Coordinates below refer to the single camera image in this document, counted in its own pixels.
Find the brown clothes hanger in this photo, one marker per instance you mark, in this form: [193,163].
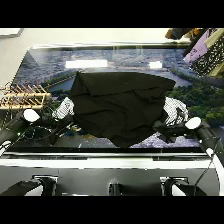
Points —
[25,94]
[20,106]

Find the dark brown garment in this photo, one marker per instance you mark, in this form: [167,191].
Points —
[178,33]

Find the silver frame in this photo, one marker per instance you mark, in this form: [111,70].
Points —
[110,163]

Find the lilac garment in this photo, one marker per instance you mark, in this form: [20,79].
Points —
[197,50]

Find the black garment with checked sleeves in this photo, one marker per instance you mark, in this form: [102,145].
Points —
[120,106]

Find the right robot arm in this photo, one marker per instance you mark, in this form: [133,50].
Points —
[205,133]

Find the black dotted garment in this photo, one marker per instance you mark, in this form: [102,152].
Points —
[210,58]

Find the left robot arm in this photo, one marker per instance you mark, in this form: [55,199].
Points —
[15,125]

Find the beige garment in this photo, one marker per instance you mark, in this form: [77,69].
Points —
[216,36]

